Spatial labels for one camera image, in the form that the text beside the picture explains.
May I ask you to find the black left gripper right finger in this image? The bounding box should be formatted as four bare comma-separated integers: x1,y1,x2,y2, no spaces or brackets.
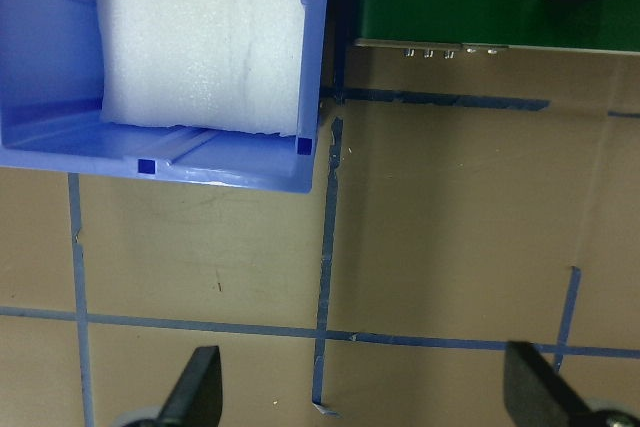
502,341,603,427

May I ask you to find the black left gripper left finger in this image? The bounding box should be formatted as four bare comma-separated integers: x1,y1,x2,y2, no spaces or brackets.
154,346,222,427

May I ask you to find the blue plastic bin left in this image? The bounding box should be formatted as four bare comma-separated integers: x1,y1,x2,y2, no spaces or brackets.
1,0,327,193

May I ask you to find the white foam pad left bin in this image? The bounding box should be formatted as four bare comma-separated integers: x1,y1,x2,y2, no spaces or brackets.
97,0,305,136

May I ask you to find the green conveyor belt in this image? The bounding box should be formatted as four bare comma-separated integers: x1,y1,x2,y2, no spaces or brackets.
332,0,639,55

